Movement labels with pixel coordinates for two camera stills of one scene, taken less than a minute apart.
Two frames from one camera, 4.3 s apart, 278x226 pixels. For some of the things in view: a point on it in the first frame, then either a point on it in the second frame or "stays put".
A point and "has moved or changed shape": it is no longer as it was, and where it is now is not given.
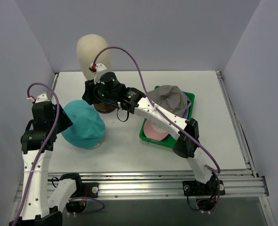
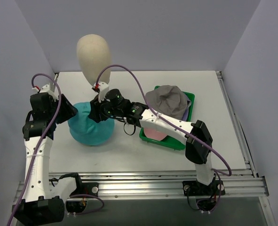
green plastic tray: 169,141 stays put
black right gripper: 87,93 to 95,110
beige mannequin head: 88,46 stays put
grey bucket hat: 171,97 stays put
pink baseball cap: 152,133 stays put
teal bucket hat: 88,130 has moved or changed shape
